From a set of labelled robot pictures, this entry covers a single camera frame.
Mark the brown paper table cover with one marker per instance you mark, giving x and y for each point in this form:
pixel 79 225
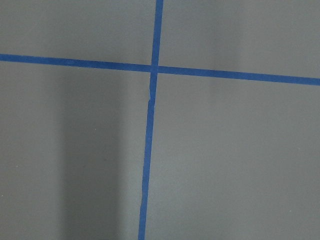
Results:
pixel 159 119

